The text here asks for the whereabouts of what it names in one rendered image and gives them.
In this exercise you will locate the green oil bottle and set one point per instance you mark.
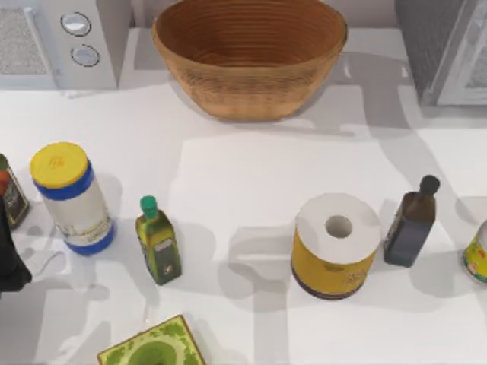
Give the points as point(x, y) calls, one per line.
point(159, 243)

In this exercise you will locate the yellow wrapped paper roll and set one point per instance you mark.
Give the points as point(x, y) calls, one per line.
point(335, 247)

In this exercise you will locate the brown woven basket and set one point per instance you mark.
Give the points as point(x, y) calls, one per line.
point(249, 57)

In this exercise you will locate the white canister with yellow lid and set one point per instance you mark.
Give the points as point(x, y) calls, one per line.
point(74, 201)

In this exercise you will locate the dark bottle with black cap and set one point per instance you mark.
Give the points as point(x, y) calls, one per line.
point(411, 228)

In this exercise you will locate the green book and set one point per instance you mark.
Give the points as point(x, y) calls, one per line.
point(152, 346)

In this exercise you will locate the microwave knob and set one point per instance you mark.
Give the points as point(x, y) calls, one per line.
point(75, 22)
point(85, 55)

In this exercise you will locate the pale microwave oven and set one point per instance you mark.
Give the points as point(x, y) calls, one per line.
point(49, 53)

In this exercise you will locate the yellow and white container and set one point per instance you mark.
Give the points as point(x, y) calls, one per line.
point(476, 252)

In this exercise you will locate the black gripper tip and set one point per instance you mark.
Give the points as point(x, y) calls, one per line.
point(9, 251)

